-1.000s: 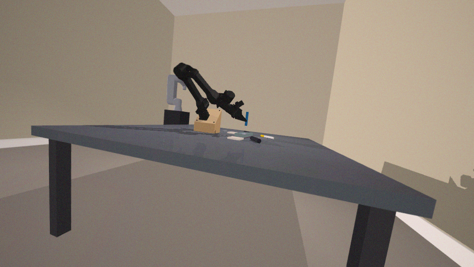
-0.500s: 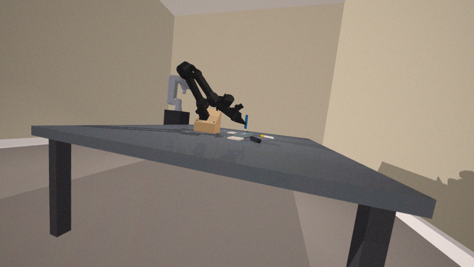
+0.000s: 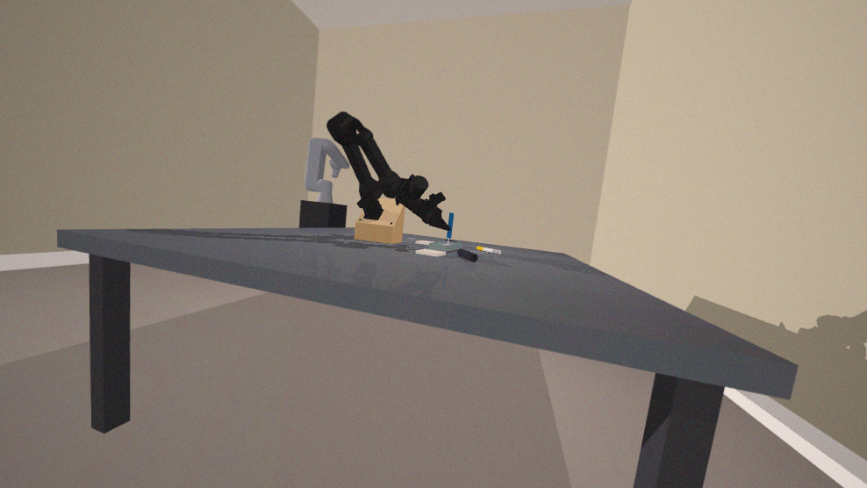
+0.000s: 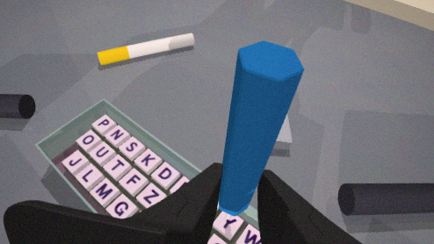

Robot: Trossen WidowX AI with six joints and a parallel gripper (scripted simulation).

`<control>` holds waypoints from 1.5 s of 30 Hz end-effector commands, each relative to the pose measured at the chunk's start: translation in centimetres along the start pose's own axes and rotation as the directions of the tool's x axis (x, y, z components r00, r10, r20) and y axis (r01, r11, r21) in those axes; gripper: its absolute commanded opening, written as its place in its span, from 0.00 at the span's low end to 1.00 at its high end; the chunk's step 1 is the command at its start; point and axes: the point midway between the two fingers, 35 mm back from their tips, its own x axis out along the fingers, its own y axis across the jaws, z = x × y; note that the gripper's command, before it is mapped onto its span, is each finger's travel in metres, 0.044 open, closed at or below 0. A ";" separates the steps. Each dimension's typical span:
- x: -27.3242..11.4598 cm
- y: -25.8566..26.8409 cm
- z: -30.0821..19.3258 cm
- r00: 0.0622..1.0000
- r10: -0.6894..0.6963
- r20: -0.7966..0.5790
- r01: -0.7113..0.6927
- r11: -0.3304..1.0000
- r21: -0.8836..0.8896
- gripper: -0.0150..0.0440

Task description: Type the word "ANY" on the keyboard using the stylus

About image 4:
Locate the small keyboard with keys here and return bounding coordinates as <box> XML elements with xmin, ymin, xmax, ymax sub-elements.
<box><xmin>34</xmin><ymin>98</ymin><xmax>261</xmax><ymax>244</ymax></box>

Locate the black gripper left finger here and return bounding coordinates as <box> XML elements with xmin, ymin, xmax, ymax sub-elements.
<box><xmin>3</xmin><ymin>162</ymin><xmax>223</xmax><ymax>244</ymax></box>

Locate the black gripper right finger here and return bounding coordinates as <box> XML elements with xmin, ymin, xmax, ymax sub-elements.
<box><xmin>257</xmin><ymin>169</ymin><xmax>362</xmax><ymax>244</ymax></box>

